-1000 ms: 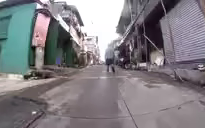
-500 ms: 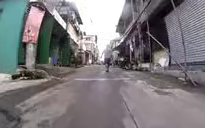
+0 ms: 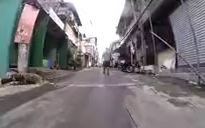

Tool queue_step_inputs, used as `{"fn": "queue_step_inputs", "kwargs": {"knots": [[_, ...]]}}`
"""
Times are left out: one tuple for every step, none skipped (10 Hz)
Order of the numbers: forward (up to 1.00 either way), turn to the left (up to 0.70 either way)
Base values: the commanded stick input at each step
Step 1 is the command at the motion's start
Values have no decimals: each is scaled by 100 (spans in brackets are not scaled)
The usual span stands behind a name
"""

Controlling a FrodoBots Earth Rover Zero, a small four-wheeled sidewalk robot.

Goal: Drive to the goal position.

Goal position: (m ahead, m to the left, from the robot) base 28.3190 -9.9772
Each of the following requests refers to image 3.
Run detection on person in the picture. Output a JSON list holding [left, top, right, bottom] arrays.
[[101, 49, 112, 76]]

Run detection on row of buildings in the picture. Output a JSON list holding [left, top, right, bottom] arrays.
[[79, 36, 101, 69]]

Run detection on motorcycle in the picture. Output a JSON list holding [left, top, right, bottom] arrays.
[[117, 59, 136, 74]]

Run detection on grey concrete road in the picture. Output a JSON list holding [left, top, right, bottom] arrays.
[[0, 66, 205, 128]]

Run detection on dark shopfront building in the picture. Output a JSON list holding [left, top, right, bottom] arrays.
[[114, 0, 178, 73]]

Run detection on leaning pole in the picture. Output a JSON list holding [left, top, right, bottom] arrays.
[[149, 31, 205, 92]]

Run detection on pile of debris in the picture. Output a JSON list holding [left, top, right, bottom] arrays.
[[0, 72, 45, 86]]

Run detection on red banner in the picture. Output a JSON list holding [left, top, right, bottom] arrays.
[[13, 2, 41, 45]]

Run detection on concrete pavement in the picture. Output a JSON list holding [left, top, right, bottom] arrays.
[[135, 69, 205, 102]]

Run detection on building with roller shutter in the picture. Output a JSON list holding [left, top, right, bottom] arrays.
[[167, 0, 205, 73]]

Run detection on green building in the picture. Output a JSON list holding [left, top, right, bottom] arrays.
[[0, 0, 83, 80]]

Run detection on concrete post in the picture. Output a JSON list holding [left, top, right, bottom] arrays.
[[16, 41, 31, 74]]

